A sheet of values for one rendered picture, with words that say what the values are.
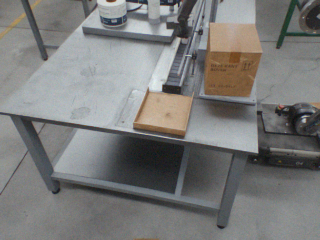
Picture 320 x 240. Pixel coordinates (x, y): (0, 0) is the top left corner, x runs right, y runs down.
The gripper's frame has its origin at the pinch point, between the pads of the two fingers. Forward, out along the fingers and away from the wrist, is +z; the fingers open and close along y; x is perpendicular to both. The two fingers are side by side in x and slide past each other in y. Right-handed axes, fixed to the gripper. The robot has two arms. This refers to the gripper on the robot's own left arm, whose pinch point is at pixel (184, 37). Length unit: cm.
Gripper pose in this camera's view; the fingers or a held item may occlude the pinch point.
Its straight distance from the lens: 190.9
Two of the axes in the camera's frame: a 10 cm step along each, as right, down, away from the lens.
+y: -9.7, -1.6, 1.7
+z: 1.4, 1.6, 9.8
